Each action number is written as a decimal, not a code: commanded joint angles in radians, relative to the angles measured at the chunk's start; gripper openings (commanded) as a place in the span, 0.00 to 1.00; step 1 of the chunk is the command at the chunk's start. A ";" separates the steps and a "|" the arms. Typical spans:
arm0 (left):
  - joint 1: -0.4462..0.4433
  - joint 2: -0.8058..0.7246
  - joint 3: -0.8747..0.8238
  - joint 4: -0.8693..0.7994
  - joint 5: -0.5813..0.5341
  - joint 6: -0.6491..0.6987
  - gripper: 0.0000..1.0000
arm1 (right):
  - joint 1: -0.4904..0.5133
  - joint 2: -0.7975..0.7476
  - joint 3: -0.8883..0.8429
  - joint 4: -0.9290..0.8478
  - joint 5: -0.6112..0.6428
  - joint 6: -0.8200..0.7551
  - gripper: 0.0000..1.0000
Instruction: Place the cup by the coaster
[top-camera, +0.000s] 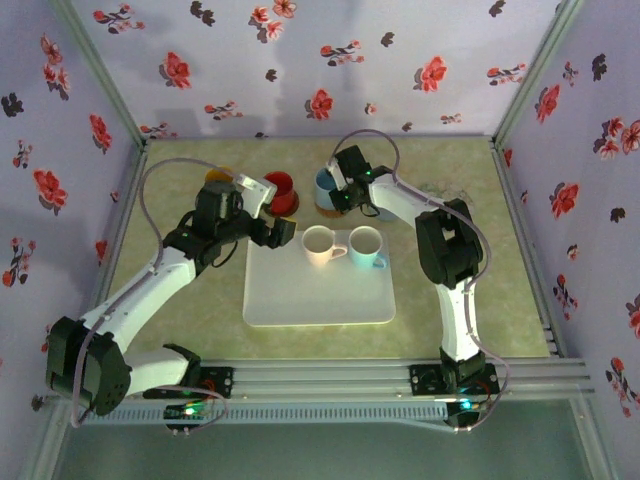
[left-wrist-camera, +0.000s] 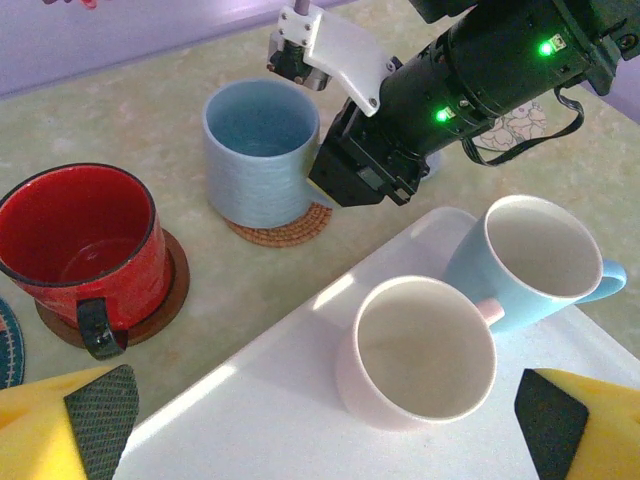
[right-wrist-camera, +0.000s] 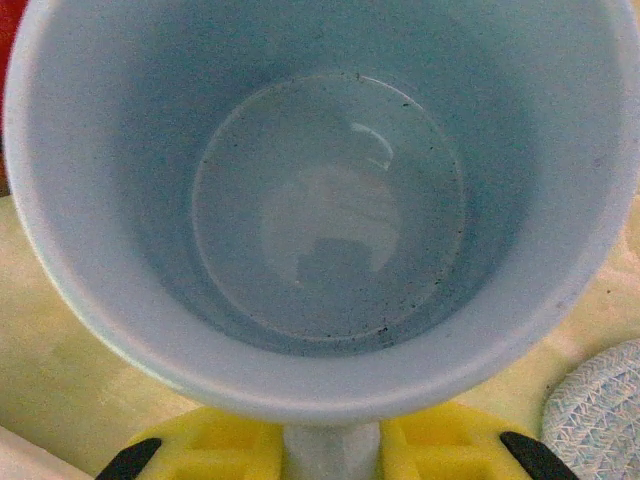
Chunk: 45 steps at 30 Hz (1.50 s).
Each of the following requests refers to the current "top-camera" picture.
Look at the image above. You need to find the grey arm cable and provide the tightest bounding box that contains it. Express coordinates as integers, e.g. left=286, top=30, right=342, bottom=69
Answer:
left=332, top=129, right=511, bottom=434
left=69, top=157, right=246, bottom=436

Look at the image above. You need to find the grey left arm cable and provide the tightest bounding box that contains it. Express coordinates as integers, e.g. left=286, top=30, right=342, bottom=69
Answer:
left=69, top=157, right=246, bottom=436

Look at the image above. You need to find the grey slotted cable duct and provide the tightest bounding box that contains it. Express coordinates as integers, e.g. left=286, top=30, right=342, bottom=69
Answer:
left=67, top=402, right=449, bottom=426

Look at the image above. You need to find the white plastic tray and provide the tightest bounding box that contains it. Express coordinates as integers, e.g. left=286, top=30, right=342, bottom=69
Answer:
left=242, top=228, right=397, bottom=329

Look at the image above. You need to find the right controller board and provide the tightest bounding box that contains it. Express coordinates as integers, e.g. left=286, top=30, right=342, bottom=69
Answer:
left=447, top=397, right=489, bottom=417

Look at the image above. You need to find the brown wooden round coaster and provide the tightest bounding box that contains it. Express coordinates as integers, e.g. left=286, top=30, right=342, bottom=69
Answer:
left=263, top=192, right=300, bottom=220

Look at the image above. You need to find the grey right arm cable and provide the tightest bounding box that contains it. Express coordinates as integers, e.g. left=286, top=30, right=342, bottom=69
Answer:
left=332, top=129, right=511, bottom=434

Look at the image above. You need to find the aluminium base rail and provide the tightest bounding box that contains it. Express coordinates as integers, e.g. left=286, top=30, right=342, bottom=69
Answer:
left=49, top=357, right=594, bottom=401

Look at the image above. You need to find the pink cup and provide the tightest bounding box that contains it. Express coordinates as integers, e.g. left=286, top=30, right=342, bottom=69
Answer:
left=301, top=225, right=348, bottom=268

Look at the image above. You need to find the thin black left gripper cable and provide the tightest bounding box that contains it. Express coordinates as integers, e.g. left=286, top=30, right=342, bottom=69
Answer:
left=212, top=243, right=240, bottom=269

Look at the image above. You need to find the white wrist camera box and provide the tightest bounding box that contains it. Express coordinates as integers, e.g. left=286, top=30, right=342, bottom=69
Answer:
left=327, top=159, right=347, bottom=192
left=234, top=173, right=278, bottom=220

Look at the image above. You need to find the blue cup with blue inside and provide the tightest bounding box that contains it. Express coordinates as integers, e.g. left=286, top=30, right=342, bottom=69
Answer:
left=313, top=167, right=347, bottom=212

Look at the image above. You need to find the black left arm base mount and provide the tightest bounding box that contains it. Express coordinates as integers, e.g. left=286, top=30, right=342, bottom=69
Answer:
left=143, top=366, right=236, bottom=401

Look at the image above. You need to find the light blue cup white inside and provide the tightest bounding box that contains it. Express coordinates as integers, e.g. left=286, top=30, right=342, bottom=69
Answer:
left=348, top=225, right=388, bottom=270

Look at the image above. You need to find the aluminium corner post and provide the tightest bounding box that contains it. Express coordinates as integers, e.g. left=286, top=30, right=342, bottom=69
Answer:
left=49, top=0, right=151, bottom=149
left=492, top=0, right=586, bottom=149

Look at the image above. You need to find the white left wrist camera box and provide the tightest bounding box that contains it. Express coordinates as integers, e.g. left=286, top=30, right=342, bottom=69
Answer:
left=234, top=173, right=278, bottom=220

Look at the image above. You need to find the controller board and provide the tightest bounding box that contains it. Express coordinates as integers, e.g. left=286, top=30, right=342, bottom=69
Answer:
left=447, top=397, right=489, bottom=417
left=164, top=399, right=211, bottom=422

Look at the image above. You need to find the red cup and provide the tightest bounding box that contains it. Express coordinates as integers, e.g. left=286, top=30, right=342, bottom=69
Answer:
left=262, top=171, right=296, bottom=215

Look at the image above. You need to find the left controller board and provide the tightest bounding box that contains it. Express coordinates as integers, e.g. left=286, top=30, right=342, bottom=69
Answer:
left=164, top=399, right=211, bottom=422

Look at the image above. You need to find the large marbled pattern coaster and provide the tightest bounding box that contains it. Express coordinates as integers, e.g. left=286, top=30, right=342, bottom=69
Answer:
left=413, top=181, right=474, bottom=211

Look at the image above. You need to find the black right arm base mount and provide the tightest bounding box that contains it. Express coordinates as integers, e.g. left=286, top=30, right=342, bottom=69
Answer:
left=408, top=363, right=500, bottom=399

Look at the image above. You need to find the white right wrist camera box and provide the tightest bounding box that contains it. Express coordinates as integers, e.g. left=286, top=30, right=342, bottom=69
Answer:
left=327, top=159, right=347, bottom=192

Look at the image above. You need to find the aluminium side rail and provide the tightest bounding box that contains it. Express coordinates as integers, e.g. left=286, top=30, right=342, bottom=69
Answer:
left=92, top=142, right=151, bottom=306
left=492, top=142, right=566, bottom=357

